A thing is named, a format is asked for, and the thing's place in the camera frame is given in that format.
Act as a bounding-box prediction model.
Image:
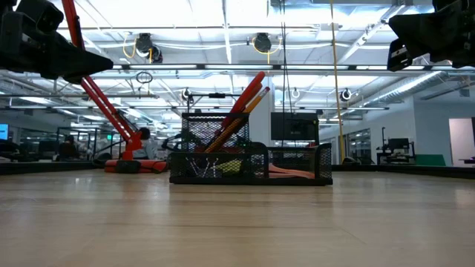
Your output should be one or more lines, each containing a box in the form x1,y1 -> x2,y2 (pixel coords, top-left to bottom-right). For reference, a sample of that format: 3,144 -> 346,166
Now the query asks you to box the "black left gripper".
0,9 -> 114,85

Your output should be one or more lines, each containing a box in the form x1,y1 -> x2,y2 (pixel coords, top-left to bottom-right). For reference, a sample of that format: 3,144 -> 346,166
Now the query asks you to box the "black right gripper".
387,0 -> 475,72

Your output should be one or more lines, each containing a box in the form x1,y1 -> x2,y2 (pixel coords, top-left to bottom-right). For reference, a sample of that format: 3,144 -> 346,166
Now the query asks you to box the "yellow pencil with red eraser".
203,87 -> 272,154

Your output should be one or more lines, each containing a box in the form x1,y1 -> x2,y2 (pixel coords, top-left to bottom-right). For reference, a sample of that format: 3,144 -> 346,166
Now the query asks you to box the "pink sticky note pad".
267,164 -> 316,177
267,171 -> 300,180

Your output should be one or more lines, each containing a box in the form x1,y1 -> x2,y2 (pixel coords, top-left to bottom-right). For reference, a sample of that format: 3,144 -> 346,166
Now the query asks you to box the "black mesh desk organizer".
169,112 -> 334,186

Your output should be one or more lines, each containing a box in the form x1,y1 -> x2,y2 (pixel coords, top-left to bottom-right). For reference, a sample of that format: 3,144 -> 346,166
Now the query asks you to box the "person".
133,128 -> 160,160
59,135 -> 81,161

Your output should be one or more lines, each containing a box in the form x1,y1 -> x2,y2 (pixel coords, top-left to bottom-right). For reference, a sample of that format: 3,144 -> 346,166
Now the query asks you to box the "black desk with monitor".
376,127 -> 416,165

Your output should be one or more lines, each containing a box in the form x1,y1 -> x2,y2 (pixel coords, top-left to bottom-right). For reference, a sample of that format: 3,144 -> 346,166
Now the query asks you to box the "green board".
415,154 -> 446,167

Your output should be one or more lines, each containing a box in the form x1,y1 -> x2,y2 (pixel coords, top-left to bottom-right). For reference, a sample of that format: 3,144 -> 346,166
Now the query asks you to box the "black monitor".
270,112 -> 320,142

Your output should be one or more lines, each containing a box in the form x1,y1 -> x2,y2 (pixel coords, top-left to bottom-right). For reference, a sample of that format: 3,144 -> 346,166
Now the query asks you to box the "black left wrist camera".
16,0 -> 65,34

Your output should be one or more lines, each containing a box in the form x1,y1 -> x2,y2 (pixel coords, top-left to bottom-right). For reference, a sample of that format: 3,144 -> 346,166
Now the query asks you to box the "black ceiling cable reel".
134,32 -> 164,64
252,32 -> 273,54

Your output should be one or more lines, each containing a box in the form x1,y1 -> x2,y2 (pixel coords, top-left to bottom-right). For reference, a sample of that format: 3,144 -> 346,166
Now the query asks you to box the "black hanging cable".
279,0 -> 289,113

